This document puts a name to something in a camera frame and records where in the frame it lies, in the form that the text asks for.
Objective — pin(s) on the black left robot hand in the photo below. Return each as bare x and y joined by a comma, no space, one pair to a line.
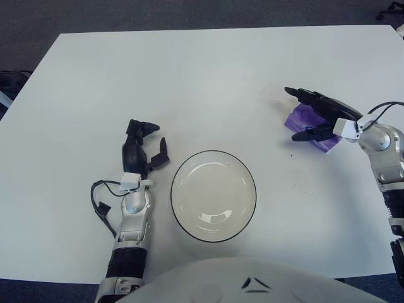
132,154

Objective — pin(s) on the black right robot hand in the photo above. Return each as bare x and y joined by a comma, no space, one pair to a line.
334,107

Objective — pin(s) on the purple tissue paper pack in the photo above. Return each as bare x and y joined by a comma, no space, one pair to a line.
303,118

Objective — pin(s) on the white plate with black rim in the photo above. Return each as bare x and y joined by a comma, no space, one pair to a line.
214,192

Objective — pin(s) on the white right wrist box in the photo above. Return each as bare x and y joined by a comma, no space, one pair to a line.
342,127

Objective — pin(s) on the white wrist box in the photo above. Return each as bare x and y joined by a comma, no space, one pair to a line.
342,127
131,181

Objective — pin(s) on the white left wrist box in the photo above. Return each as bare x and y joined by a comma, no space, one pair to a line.
131,181

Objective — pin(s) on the black office chair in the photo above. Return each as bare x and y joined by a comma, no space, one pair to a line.
394,5

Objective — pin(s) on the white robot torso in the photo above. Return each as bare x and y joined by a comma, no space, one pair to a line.
205,277

